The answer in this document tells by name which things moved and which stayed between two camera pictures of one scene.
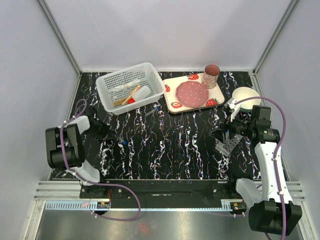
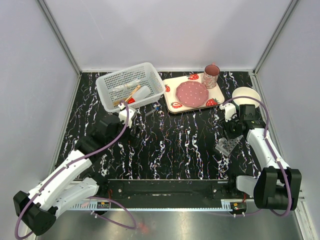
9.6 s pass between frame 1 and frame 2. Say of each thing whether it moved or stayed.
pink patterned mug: stayed
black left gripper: moved
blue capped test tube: stayed
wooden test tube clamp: stayed
